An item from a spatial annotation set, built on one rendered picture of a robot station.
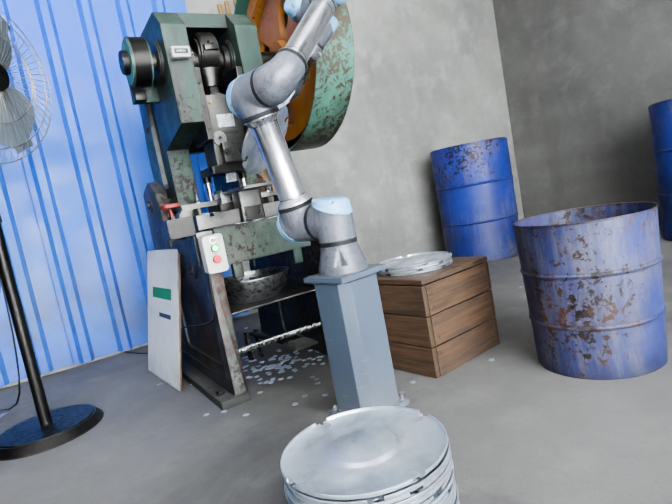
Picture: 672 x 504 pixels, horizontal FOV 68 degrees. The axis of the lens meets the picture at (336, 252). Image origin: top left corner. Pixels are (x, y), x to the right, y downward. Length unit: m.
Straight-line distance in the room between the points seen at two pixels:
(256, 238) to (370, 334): 0.68
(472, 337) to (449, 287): 0.23
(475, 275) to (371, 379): 0.63
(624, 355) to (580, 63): 3.41
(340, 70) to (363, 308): 1.03
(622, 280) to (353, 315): 0.77
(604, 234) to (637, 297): 0.21
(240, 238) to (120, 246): 1.38
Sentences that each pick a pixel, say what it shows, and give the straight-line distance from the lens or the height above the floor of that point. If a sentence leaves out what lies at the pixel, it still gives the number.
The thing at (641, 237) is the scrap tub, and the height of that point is 0.41.
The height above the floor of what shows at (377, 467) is 0.24.
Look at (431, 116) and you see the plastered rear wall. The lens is 4.47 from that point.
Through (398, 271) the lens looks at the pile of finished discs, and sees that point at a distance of 1.88.
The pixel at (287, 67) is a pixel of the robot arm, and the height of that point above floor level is 1.05.
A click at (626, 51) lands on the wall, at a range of 4.61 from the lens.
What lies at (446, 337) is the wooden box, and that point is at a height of 0.12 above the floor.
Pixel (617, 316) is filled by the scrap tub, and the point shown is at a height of 0.19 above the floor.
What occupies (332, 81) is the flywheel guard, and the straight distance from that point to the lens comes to 2.09.
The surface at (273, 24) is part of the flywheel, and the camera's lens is 2.51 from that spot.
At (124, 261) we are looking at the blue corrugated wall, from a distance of 3.21.
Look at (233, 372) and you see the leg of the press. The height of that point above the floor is 0.12.
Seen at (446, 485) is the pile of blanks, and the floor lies 0.19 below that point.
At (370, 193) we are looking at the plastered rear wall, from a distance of 3.95.
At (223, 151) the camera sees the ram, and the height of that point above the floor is 0.94.
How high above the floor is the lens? 0.68
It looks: 6 degrees down
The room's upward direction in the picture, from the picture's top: 11 degrees counter-clockwise
